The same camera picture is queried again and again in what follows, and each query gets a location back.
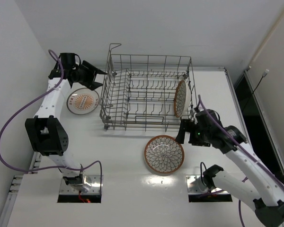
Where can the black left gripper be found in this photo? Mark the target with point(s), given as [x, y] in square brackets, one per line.
[86, 74]

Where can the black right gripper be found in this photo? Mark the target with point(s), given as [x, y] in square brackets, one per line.
[190, 132]

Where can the floral plate orange rim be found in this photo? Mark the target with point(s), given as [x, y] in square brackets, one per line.
[181, 99]
[163, 154]

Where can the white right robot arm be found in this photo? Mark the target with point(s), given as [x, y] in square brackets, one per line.
[265, 194]

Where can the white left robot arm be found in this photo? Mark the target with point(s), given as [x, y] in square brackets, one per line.
[46, 134]

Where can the orange sunburst glass plate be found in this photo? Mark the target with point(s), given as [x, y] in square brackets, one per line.
[83, 101]

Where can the floral plate orange rim front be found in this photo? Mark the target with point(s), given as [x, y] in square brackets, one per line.
[163, 154]

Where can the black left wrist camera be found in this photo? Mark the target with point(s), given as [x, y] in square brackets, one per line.
[67, 59]

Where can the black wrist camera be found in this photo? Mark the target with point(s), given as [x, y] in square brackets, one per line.
[67, 59]
[236, 134]

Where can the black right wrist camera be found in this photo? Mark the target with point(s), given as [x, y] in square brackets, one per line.
[236, 134]

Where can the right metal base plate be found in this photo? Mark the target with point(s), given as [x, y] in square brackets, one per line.
[196, 187]

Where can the metal base plate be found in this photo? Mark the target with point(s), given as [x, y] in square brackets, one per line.
[196, 187]
[86, 184]

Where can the grey wire dish rack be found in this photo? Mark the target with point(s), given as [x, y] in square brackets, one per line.
[139, 91]

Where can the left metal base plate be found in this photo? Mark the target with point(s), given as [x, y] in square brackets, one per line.
[86, 184]

